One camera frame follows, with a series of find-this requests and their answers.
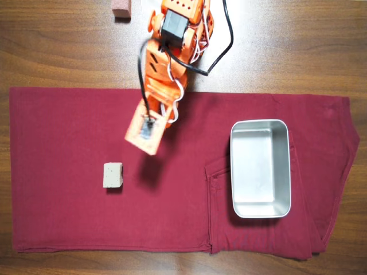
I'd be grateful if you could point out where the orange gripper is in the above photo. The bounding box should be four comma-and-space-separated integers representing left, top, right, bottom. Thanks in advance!
144, 74, 189, 124

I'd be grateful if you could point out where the beige foam cube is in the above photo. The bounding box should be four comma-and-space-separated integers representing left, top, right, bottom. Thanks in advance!
102, 162, 124, 189

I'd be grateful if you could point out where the pink foam block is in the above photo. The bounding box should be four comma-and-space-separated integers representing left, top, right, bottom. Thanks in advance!
111, 0, 132, 19

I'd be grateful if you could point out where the rectangular metal tray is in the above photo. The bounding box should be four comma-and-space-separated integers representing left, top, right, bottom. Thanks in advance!
229, 119, 292, 219

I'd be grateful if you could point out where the dark red cloth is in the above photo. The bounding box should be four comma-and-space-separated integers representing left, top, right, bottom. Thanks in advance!
8, 87, 361, 261

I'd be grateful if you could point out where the white servo wire bundle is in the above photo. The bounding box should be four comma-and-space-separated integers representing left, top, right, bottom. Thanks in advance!
159, 19, 210, 124

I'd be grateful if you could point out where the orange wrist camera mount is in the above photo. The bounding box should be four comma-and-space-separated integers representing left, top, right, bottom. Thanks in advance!
124, 100, 167, 156

